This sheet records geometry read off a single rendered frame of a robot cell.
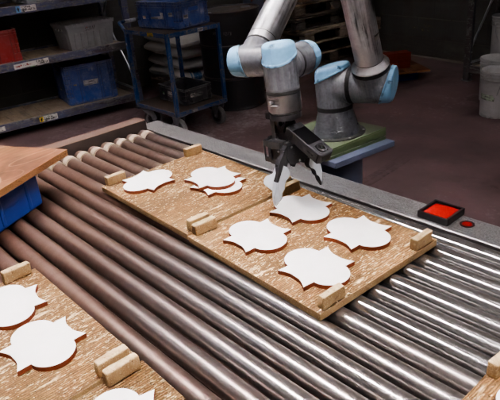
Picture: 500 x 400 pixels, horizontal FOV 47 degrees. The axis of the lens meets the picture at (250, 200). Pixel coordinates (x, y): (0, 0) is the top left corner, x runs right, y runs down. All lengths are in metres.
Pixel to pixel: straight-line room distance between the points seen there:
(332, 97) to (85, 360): 1.18
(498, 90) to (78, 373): 4.31
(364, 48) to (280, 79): 0.54
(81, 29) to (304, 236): 4.60
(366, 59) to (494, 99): 3.26
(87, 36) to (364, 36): 4.22
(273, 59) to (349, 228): 0.40
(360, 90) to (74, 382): 1.23
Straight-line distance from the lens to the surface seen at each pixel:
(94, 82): 5.76
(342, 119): 1.88
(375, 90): 1.80
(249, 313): 1.07
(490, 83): 4.92
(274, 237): 1.23
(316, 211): 1.33
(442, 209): 1.39
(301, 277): 1.09
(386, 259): 1.17
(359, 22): 1.69
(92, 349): 1.02
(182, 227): 1.33
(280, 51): 1.23
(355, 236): 1.23
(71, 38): 5.62
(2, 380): 1.03
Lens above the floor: 1.55
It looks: 26 degrees down
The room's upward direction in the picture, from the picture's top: 5 degrees counter-clockwise
